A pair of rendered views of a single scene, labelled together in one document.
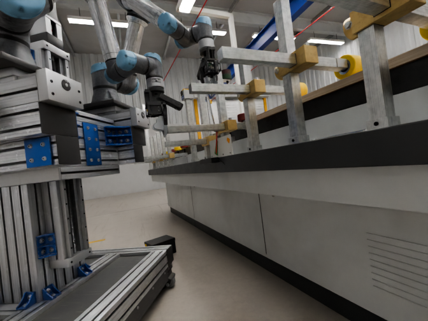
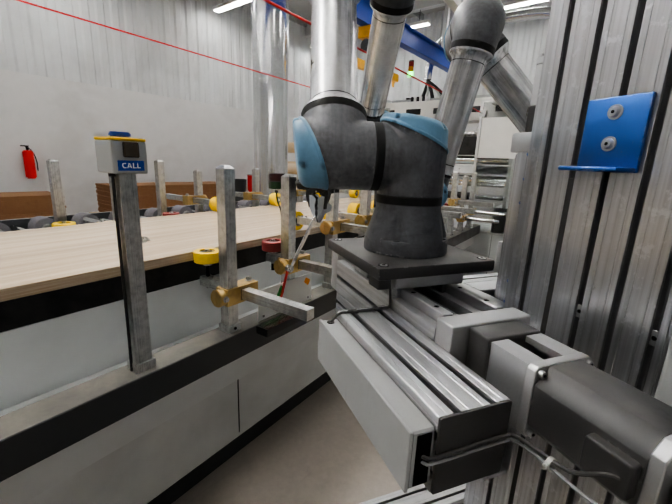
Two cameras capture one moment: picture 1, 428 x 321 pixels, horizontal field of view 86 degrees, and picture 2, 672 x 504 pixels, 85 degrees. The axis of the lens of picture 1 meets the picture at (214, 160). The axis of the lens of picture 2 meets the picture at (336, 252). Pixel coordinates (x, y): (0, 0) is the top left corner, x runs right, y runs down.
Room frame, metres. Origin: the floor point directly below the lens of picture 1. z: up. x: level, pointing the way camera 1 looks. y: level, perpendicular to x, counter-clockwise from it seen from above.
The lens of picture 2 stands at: (1.68, 1.03, 1.19)
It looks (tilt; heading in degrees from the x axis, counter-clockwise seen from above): 14 degrees down; 238
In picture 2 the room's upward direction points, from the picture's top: 2 degrees clockwise
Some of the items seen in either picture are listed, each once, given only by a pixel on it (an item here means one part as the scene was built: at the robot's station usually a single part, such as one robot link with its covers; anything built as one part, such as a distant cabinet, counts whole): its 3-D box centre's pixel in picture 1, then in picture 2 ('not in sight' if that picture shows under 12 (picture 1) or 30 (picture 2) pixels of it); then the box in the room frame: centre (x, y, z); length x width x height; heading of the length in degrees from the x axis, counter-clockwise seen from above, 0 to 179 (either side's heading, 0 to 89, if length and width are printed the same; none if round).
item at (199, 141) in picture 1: (201, 141); (251, 295); (1.36, 0.06, 0.81); 0.44 x 0.03 x 0.04; 114
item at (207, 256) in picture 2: not in sight; (207, 266); (1.44, -0.12, 0.85); 0.08 x 0.08 x 0.11
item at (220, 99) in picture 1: (222, 116); (288, 247); (1.19, -0.07, 0.91); 0.04 x 0.04 x 0.48; 24
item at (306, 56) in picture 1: (294, 64); (367, 219); (0.71, -0.29, 0.95); 0.14 x 0.06 x 0.05; 24
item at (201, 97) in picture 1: (204, 122); (227, 253); (1.42, 0.03, 0.93); 0.04 x 0.04 x 0.48; 24
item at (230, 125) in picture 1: (226, 127); (291, 263); (1.17, -0.08, 0.85); 0.14 x 0.06 x 0.05; 24
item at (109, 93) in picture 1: (106, 98); (406, 221); (1.23, 0.53, 1.09); 0.15 x 0.15 x 0.10
